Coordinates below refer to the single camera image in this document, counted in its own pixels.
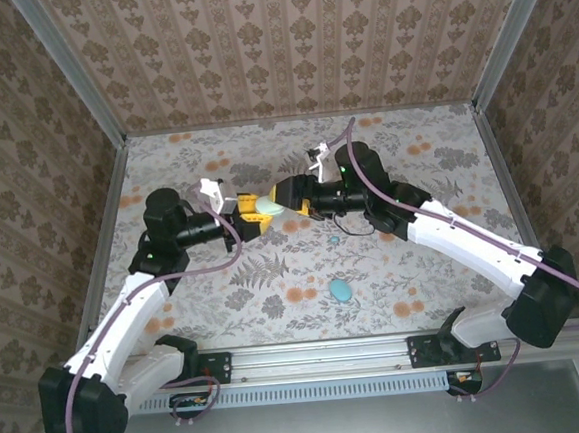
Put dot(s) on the mint green earbud charging case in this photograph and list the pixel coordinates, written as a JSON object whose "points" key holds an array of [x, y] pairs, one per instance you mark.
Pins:
{"points": [[268, 208]]}

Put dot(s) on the turquoise oval plastic shell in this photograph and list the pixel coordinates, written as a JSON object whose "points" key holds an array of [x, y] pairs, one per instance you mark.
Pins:
{"points": [[340, 291]]}

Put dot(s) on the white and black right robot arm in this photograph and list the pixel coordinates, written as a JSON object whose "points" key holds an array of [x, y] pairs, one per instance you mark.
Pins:
{"points": [[472, 247]]}

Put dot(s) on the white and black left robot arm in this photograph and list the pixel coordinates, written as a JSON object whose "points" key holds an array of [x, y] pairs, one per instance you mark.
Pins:
{"points": [[132, 319]]}

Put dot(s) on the floral patterned table cover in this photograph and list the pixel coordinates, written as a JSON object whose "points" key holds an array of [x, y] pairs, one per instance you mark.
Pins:
{"points": [[278, 323]]}

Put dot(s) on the black connector box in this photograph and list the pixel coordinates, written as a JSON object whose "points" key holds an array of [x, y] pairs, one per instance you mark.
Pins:
{"points": [[194, 404], [465, 382]]}

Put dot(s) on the grey metal sheet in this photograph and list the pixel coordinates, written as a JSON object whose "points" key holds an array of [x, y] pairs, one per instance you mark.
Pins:
{"points": [[326, 429]]}

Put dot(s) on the aluminium table back rail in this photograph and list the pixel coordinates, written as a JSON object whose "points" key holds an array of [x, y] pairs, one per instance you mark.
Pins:
{"points": [[262, 122]]}

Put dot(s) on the aluminium table side rail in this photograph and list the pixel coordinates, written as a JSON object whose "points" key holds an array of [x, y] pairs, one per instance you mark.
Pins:
{"points": [[504, 169], [110, 205]]}

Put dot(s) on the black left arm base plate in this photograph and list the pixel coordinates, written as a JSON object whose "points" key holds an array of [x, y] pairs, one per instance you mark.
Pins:
{"points": [[216, 367]]}

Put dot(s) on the aluminium mounting rail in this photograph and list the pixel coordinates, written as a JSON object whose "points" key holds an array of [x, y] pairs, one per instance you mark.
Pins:
{"points": [[320, 357]]}

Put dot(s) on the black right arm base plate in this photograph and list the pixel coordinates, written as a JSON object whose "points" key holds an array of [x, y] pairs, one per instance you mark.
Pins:
{"points": [[423, 351]]}

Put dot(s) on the aluminium upright frame post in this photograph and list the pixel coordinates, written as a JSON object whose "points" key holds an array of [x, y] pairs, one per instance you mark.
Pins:
{"points": [[513, 33], [75, 73]]}

